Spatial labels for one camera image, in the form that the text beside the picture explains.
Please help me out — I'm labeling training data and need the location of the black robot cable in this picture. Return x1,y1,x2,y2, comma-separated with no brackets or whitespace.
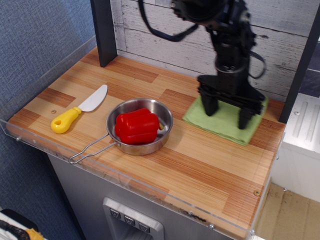
138,0,200,43

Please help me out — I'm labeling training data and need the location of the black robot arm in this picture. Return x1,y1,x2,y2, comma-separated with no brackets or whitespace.
171,0,265,130

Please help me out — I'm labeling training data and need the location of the dark right frame post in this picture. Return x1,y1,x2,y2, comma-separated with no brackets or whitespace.
278,6,320,124

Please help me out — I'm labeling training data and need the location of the grey cabinet with dispenser panel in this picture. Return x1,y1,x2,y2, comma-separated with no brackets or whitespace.
46,152,241,240

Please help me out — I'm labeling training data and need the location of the steel pan with wire handle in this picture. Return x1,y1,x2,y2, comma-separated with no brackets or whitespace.
68,98,174,165

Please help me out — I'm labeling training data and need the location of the clear acrylic table guard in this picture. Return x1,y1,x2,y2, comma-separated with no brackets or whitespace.
0,36,261,239

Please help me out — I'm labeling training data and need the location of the white appliance at right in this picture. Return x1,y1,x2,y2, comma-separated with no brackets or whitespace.
270,93,320,202

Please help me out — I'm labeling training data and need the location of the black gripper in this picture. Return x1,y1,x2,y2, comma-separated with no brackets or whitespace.
197,67,265,130

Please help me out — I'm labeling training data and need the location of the dark frame post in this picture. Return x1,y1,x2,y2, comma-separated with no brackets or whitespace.
90,0,118,68
278,6,320,124

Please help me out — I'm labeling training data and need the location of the green cloth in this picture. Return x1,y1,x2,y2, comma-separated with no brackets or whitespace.
182,96,269,146

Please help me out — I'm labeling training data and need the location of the dark left frame post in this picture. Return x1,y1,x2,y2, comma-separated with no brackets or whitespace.
90,0,118,68

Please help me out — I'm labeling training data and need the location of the yellow object bottom left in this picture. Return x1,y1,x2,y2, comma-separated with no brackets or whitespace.
25,228,45,240

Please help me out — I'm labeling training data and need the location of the black corrugated hose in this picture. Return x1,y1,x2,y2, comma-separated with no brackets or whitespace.
0,219,32,240

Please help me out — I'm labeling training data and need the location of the red toy bell pepper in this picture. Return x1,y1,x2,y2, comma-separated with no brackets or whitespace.
114,108,163,145

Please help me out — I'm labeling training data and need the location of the yellow handled toy knife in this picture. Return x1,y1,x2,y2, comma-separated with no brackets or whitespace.
50,84,108,134

